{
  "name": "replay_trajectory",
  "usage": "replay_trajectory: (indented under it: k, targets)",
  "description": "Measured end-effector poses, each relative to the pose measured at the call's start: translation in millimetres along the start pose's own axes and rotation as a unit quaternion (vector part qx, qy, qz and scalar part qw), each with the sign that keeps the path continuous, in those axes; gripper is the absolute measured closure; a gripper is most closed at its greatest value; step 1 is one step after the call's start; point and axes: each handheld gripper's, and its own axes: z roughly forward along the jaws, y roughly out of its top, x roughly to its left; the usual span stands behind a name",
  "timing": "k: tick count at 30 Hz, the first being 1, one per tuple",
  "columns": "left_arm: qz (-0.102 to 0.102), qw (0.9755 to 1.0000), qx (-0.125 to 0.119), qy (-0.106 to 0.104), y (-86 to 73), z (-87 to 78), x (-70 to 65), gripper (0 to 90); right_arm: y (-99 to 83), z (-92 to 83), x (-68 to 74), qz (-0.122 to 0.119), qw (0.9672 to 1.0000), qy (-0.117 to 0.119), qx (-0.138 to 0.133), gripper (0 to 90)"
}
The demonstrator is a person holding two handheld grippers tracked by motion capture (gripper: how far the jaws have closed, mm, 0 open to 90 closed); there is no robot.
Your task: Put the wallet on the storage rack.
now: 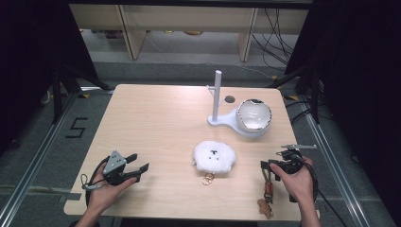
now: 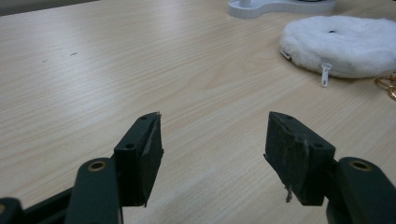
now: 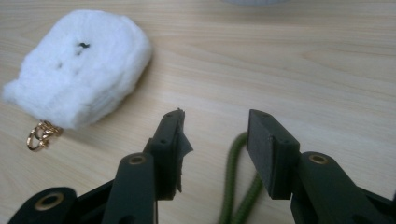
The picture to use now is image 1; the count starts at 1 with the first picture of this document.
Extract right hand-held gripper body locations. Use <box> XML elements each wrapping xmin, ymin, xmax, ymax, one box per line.
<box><xmin>268</xmin><ymin>144</ymin><xmax>318</xmax><ymax>175</ymax></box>

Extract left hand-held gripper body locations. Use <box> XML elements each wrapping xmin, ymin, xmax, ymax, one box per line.
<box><xmin>102</xmin><ymin>149</ymin><xmax>141</xmax><ymax>186</ymax></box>

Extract keychain with brown figure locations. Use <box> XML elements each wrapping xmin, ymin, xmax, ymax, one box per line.
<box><xmin>256</xmin><ymin>168</ymin><xmax>274</xmax><ymax>220</ymax></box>

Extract white plush with gold ring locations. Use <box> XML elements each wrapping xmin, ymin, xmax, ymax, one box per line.
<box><xmin>191</xmin><ymin>140</ymin><xmax>236</xmax><ymax>187</ymax></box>

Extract white key stand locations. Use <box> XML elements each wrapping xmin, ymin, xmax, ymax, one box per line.
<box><xmin>206</xmin><ymin>69</ymin><xmax>270</xmax><ymax>139</ymax></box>

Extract person's right hand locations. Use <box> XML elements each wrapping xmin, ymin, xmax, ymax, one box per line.
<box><xmin>269</xmin><ymin>156</ymin><xmax>316</xmax><ymax>206</ymax></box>

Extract person's left hand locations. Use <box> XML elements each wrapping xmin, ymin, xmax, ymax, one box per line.
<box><xmin>87</xmin><ymin>164</ymin><xmax>138</xmax><ymax>216</ymax></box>

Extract grey tape strip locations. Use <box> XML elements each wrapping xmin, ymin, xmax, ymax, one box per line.
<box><xmin>58</xmin><ymin>192</ymin><xmax>82</xmax><ymax>202</ymax></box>

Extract black metal stand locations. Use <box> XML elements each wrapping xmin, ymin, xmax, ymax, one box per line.
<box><xmin>268</xmin><ymin>64</ymin><xmax>321</xmax><ymax>125</ymax></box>
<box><xmin>51</xmin><ymin>62</ymin><xmax>114</xmax><ymax>125</ymax></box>

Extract black curtain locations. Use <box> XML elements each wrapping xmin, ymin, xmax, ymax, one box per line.
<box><xmin>0</xmin><ymin>0</ymin><xmax>99</xmax><ymax>156</ymax></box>
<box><xmin>284</xmin><ymin>0</ymin><xmax>401</xmax><ymax>223</ymax></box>

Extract light wooden desk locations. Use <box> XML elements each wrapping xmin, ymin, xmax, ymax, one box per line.
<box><xmin>69</xmin><ymin>3</ymin><xmax>310</xmax><ymax>62</ymax></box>

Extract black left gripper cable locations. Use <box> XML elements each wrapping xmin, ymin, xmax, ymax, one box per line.
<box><xmin>84</xmin><ymin>155</ymin><xmax>112</xmax><ymax>206</ymax></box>

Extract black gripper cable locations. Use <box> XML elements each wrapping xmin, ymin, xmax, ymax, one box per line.
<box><xmin>84</xmin><ymin>155</ymin><xmax>112</xmax><ymax>206</ymax></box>
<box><xmin>301</xmin><ymin>157</ymin><xmax>349</xmax><ymax>227</ymax></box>

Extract grey lanyard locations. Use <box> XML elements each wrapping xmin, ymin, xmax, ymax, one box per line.
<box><xmin>80</xmin><ymin>173</ymin><xmax>105</xmax><ymax>191</ymax></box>

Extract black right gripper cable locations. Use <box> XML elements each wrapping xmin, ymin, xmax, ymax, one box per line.
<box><xmin>301</xmin><ymin>157</ymin><xmax>349</xmax><ymax>227</ymax></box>

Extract aluminium rail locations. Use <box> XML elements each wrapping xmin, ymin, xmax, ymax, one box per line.
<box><xmin>0</xmin><ymin>91</ymin><xmax>79</xmax><ymax>227</ymax></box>
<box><xmin>304</xmin><ymin>107</ymin><xmax>371</xmax><ymax>227</ymax></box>

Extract black floor cables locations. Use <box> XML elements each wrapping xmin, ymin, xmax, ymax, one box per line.
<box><xmin>283</xmin><ymin>98</ymin><xmax>316</xmax><ymax>126</ymax></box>

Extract black cables under desk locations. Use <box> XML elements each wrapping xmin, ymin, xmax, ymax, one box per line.
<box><xmin>251</xmin><ymin>8</ymin><xmax>301</xmax><ymax>71</ymax></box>

